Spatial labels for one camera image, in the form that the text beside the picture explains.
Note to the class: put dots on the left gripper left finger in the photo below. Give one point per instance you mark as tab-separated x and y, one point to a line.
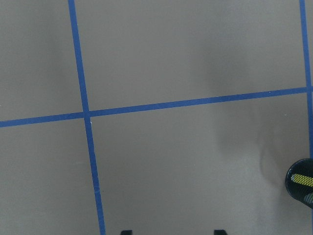
126	232

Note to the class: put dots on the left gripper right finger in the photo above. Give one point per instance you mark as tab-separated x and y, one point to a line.
220	232

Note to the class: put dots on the yellow marker pen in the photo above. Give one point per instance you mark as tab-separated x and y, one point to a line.
302	179

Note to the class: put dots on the black mesh pen cup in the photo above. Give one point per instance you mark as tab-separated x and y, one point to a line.
301	193

